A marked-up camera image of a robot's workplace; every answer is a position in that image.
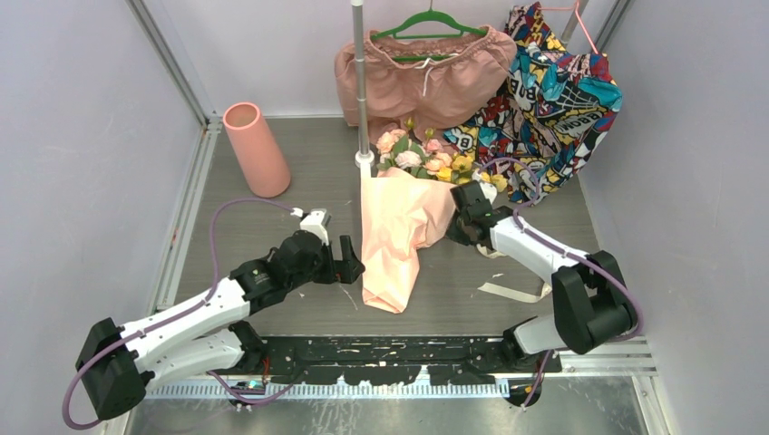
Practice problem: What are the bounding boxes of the pink wrapping paper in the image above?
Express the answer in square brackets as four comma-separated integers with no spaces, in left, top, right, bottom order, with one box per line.
[361,168,455,314]

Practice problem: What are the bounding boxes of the artificial flower bouquet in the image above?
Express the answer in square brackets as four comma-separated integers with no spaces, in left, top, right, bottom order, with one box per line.
[375,118,508,193]

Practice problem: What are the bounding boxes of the cream ribbon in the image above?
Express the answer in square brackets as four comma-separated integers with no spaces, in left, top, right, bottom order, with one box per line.
[476,245,552,304]

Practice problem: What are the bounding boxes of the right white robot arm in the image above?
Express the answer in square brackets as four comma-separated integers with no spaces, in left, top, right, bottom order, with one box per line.
[446,181,641,372]

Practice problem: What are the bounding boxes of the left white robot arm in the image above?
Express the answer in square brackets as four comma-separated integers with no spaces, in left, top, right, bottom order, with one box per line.
[75,230,365,421]

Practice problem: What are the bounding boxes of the pink cylindrical vase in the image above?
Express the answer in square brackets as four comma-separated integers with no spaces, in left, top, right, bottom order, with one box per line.
[222,101,291,198]

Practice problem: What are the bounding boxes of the metal stand pole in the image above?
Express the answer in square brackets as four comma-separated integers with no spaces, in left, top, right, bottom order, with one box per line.
[350,0,375,179]

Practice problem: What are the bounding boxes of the pink shorts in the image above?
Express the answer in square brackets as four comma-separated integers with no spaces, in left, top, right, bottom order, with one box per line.
[364,25,517,142]

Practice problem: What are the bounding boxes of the colourful comic print garment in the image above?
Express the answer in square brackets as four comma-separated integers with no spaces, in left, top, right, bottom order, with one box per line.
[443,3,622,203]

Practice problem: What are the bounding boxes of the green clothes hanger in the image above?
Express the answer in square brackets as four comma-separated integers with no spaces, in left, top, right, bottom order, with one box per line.
[369,0,489,64]

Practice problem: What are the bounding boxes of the pink clothes hanger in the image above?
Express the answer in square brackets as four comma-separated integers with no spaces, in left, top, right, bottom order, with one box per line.
[540,0,601,55]

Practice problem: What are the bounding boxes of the grey metal rack pole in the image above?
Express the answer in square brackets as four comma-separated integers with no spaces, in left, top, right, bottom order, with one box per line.
[560,0,591,46]

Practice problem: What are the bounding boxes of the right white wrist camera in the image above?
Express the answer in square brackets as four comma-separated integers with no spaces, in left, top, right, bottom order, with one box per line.
[478,180,498,204]

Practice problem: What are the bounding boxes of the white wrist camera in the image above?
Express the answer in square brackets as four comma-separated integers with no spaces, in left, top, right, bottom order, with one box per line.
[299,208,331,246]
[478,180,498,204]

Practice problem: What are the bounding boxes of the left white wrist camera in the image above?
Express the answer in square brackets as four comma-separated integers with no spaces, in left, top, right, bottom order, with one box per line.
[299,208,331,246]

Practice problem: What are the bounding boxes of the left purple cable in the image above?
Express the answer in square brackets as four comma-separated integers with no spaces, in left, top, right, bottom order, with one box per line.
[63,198,305,431]

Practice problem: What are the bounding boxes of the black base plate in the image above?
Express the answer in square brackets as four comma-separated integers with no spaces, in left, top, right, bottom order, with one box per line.
[217,335,562,386]

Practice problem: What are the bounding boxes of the aluminium rail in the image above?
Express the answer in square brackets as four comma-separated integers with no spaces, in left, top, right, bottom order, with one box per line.
[146,373,510,400]

